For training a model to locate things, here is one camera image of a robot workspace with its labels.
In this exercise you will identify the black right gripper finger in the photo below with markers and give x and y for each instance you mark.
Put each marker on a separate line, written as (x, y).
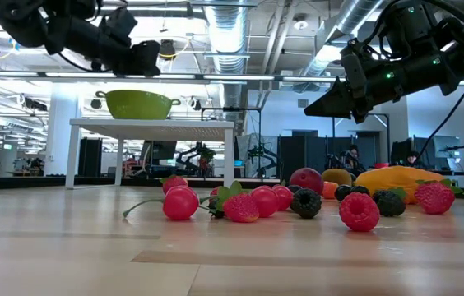
(332, 103)

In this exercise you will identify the dark red plum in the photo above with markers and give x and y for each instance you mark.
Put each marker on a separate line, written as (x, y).
(306, 178)

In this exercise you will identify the red strawberry with long stem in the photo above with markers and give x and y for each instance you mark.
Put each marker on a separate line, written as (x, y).
(240, 209)

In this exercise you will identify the red cherry with green stem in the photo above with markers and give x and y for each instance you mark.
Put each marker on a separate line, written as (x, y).
(180, 203)

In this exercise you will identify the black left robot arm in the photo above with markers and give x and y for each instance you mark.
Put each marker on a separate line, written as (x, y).
(30, 24)

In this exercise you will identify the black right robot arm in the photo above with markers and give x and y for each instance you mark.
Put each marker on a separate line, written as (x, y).
(429, 66)

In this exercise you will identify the green colander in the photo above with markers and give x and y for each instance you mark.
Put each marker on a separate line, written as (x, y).
(137, 104)

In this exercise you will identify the person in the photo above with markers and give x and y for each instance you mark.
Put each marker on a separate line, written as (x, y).
(353, 153)
(413, 158)

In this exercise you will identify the long ceiling light strip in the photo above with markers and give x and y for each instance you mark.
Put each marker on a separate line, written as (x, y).
(199, 76)

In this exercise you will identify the black partition panel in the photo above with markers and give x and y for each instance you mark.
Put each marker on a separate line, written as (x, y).
(298, 156)

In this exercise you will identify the white perforated shelf riser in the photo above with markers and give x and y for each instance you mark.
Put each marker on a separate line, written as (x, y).
(154, 125)

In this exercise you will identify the brown kiwi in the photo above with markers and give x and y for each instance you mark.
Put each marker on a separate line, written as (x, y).
(337, 176)

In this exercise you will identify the black screen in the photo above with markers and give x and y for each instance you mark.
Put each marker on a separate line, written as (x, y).
(160, 150)

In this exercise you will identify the dark blueberry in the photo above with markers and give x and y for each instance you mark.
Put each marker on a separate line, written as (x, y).
(295, 188)

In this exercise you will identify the orange yellow mango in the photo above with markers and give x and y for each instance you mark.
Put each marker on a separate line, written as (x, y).
(396, 177)

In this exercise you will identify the computer monitor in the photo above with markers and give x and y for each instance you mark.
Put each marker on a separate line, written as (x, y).
(446, 146)

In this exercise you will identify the red raspberry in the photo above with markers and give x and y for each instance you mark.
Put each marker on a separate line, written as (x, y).
(214, 191)
(358, 211)

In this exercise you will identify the black cabinet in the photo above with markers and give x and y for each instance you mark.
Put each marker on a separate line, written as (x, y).
(90, 158)

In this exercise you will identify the blackberry with green leaf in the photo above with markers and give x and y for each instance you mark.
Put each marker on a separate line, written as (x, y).
(389, 204)

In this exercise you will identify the small red strawberry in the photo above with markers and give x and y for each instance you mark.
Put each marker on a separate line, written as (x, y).
(174, 183)

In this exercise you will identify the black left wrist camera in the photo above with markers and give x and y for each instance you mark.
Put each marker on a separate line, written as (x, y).
(119, 22)

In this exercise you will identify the silver ventilation duct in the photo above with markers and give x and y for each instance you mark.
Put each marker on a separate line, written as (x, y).
(355, 16)
(228, 41)

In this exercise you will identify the black aluminium table frame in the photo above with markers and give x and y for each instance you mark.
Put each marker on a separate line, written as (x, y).
(30, 182)

